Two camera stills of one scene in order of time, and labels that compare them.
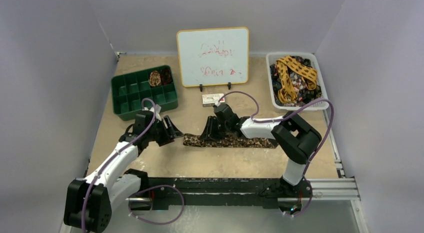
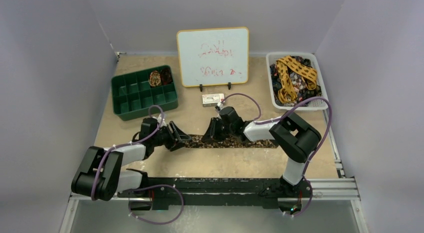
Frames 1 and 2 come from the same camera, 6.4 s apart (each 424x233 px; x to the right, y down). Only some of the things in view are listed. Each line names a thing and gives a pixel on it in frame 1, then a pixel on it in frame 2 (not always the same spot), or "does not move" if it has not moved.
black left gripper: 168,135 -> 172,144
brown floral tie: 229,142 does not move
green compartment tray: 129,89 does not move
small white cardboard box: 210,99 does not move
